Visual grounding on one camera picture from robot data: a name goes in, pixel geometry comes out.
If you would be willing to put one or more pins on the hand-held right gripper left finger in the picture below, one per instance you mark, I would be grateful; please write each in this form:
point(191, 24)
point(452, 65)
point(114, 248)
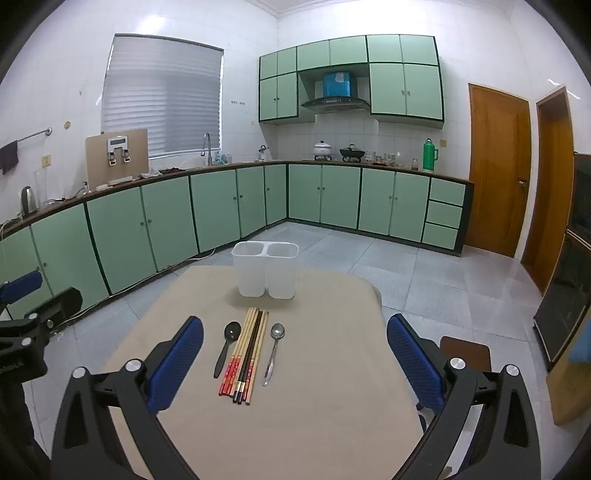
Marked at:
point(178, 364)

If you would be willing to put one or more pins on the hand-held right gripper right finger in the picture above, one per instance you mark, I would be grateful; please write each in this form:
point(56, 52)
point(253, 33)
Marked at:
point(413, 362)

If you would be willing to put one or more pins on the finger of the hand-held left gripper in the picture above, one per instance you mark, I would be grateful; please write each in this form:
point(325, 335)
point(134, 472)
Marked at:
point(60, 307)
point(23, 284)

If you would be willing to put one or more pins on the black plastic spoon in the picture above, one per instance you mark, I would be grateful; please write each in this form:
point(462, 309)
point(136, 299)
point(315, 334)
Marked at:
point(232, 331)

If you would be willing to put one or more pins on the plain bamboo chopstick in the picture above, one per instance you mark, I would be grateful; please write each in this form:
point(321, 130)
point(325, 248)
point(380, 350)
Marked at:
point(259, 350)

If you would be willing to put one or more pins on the metal spoon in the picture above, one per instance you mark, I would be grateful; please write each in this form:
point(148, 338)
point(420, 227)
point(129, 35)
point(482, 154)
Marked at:
point(277, 331)

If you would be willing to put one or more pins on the white double utensil holder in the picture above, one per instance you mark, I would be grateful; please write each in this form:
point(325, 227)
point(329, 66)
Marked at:
point(249, 272)

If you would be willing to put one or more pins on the brown stool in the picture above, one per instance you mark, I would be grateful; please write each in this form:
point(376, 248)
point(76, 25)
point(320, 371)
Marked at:
point(466, 350)

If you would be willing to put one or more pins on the steel electric kettle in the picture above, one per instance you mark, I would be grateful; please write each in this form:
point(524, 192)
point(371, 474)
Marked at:
point(27, 203)

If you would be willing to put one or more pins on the dark hanging towel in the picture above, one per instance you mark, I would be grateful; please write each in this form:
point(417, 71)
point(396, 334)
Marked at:
point(8, 157)

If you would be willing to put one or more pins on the cardboard board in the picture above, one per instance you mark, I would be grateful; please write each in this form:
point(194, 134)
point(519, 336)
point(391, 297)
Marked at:
point(94, 161)

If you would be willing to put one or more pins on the light wooden panel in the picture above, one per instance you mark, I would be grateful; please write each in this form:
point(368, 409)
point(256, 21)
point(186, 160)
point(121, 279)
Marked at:
point(570, 392)

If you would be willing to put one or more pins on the green lower kitchen cabinets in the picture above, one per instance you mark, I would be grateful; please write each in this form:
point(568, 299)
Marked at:
point(212, 207)

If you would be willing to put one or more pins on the dark glass-front cabinet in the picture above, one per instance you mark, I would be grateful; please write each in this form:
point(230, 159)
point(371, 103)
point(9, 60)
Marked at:
point(568, 286)

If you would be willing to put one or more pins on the green thermos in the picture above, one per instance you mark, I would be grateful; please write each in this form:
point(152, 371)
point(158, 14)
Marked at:
point(430, 157)

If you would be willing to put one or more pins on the black wok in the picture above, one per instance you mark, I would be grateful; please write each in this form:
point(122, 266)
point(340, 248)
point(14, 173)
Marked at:
point(352, 152)

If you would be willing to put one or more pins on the chrome faucet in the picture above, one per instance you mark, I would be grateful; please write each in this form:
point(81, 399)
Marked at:
point(207, 143)

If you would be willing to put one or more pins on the white cooking pot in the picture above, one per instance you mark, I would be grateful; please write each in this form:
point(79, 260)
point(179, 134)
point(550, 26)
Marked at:
point(322, 150)

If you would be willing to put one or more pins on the white window blind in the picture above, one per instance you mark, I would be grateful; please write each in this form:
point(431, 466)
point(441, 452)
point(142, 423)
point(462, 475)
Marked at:
point(161, 97)

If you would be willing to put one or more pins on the range hood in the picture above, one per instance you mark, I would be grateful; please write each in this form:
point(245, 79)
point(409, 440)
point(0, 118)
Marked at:
point(339, 85)

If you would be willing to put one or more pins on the metal towel rail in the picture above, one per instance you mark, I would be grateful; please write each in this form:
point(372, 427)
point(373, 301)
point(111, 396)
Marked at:
point(32, 135)

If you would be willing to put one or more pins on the white wall-mount device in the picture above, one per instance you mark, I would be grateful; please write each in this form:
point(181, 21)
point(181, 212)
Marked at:
point(118, 143)

